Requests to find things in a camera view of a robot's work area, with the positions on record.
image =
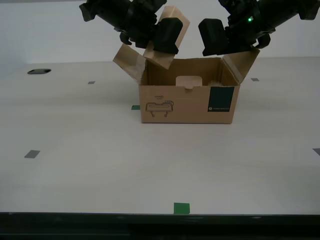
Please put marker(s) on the light wooden block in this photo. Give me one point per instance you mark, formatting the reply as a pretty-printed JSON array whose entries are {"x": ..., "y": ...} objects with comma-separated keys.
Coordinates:
[{"x": 162, "y": 58}]

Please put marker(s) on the small green tape marker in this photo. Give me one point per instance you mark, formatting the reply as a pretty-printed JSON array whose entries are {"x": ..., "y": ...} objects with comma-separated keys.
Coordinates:
[{"x": 136, "y": 107}]

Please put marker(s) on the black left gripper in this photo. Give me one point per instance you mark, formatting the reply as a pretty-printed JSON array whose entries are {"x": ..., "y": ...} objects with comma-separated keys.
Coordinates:
[{"x": 142, "y": 22}]

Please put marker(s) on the open brown cardboard box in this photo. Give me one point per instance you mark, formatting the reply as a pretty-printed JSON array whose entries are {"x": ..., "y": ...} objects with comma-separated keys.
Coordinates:
[{"x": 175, "y": 107}]

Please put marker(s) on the grey tape marker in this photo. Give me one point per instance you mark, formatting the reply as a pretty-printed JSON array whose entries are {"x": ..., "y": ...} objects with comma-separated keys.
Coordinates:
[
  {"x": 317, "y": 151},
  {"x": 91, "y": 82},
  {"x": 255, "y": 79},
  {"x": 32, "y": 154}
]

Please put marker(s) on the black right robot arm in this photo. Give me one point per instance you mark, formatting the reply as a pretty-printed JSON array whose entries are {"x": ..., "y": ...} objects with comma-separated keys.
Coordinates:
[{"x": 287, "y": 10}]

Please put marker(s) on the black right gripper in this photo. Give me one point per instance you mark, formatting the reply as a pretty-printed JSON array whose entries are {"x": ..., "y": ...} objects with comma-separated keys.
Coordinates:
[{"x": 245, "y": 27}]

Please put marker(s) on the large green tape marker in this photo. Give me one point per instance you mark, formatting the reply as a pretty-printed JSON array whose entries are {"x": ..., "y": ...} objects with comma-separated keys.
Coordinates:
[{"x": 181, "y": 208}]

